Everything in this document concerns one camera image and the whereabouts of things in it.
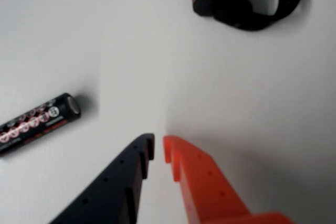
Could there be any black AAA battery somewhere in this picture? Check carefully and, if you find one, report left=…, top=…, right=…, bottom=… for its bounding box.
left=0, top=92, right=81, bottom=158

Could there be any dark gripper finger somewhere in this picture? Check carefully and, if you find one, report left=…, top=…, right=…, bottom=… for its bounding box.
left=48, top=133, right=155, bottom=224

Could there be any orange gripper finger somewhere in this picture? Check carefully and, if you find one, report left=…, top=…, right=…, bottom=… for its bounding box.
left=162, top=134, right=295, bottom=224

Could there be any black ring-shaped strap device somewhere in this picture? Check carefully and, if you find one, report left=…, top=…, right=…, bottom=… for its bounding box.
left=190, top=0, right=303, bottom=31

